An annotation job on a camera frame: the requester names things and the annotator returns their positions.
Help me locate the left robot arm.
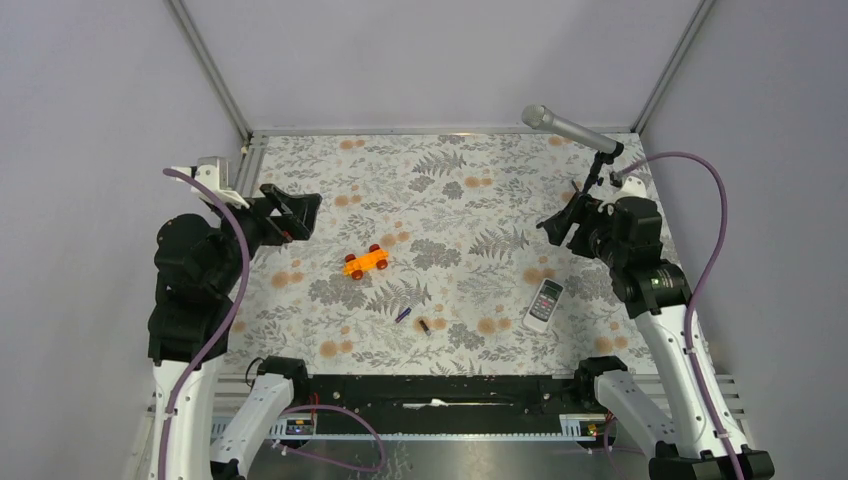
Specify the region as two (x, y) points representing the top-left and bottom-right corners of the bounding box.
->
(148, 184), (322, 479)

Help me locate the white remote control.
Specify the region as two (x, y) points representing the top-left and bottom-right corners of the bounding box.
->
(522, 278), (564, 333)

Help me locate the floral patterned table mat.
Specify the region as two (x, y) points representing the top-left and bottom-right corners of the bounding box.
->
(225, 134), (656, 375)

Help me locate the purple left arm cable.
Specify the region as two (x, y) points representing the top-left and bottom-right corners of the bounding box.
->
(156, 168), (253, 480)

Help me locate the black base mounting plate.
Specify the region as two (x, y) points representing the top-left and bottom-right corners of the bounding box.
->
(283, 375), (608, 437)

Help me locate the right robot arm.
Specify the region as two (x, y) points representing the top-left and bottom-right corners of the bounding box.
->
(537, 193), (775, 479)

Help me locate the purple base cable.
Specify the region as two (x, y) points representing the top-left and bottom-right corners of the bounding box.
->
(271, 405), (388, 475)

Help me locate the black microphone tripod stand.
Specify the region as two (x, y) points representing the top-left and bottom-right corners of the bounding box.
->
(572, 151), (614, 195)

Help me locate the silver microphone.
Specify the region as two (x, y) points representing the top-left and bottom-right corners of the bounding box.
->
(521, 104), (624, 157)

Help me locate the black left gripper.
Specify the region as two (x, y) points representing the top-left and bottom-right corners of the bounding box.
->
(210, 180), (322, 290)

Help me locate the orange toy car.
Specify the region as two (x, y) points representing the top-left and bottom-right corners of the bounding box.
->
(343, 244), (389, 280)

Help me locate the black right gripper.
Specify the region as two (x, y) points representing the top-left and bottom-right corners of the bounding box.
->
(542, 191), (626, 268)

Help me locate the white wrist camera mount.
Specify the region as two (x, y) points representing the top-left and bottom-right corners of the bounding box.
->
(171, 156), (249, 209)
(609, 172), (648, 203)

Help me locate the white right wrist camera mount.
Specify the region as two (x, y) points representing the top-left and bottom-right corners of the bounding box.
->
(609, 172), (648, 203)

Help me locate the purple battery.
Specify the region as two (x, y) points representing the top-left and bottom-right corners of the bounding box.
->
(394, 307), (411, 323)

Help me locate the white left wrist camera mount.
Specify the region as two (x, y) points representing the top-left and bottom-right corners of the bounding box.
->
(171, 156), (249, 209)

